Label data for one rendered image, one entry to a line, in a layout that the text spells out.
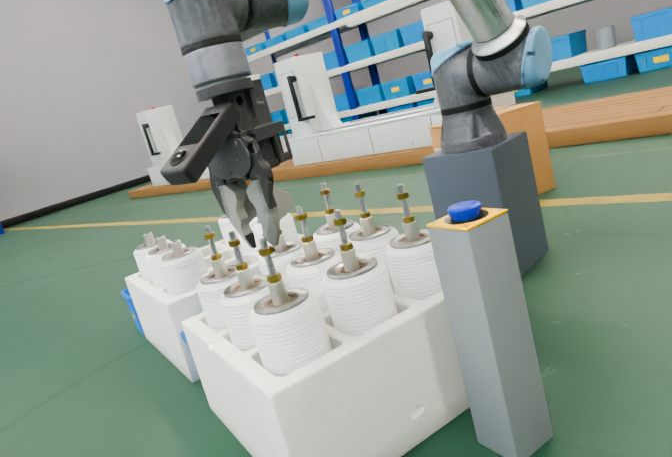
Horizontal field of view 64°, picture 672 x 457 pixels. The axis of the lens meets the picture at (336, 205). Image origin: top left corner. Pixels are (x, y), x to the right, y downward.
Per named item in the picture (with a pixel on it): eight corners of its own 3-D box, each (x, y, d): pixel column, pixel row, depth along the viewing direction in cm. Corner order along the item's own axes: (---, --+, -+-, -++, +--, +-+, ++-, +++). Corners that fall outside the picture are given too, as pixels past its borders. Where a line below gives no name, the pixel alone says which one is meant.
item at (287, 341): (285, 409, 80) (250, 298, 76) (347, 392, 80) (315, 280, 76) (282, 450, 70) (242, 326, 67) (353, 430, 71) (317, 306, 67)
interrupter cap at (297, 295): (257, 301, 75) (255, 296, 75) (309, 286, 75) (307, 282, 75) (252, 322, 68) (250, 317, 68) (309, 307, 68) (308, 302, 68)
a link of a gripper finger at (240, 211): (277, 235, 75) (265, 171, 72) (248, 251, 70) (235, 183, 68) (260, 233, 77) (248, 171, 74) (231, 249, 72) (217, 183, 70)
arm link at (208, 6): (233, -57, 64) (169, -55, 59) (259, 36, 66) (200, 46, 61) (202, -33, 70) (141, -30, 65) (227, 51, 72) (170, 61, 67)
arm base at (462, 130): (461, 141, 136) (453, 102, 134) (518, 132, 125) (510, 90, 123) (429, 156, 125) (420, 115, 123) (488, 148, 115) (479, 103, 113)
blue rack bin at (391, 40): (398, 51, 662) (394, 34, 658) (423, 43, 636) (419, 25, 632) (374, 56, 627) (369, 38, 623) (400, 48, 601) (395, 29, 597)
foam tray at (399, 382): (374, 320, 118) (354, 244, 115) (516, 375, 85) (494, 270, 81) (210, 409, 100) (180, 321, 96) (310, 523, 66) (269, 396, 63)
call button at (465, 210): (466, 214, 68) (463, 198, 67) (490, 216, 64) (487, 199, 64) (443, 225, 66) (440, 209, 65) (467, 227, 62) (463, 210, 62)
